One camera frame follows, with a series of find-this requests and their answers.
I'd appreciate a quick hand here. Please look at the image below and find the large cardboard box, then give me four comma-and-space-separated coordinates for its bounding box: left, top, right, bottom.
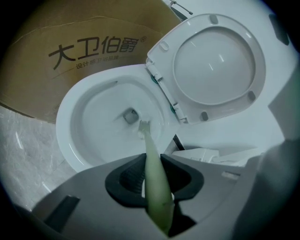
3, 0, 183, 125

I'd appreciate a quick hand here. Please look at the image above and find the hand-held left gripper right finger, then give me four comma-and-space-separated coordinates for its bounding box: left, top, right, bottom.
160, 153, 263, 240

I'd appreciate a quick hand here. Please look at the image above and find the green toilet brush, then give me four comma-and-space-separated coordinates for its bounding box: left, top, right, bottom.
137, 119, 176, 237

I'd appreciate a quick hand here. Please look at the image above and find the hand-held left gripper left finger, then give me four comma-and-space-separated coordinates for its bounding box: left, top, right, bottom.
31, 153, 165, 240

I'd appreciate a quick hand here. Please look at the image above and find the white smart toilet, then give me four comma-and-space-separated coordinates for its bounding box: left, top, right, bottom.
172, 70, 298, 169

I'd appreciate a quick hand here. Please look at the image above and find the white toilet with oval lid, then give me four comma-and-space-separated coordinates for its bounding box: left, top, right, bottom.
55, 13, 268, 174

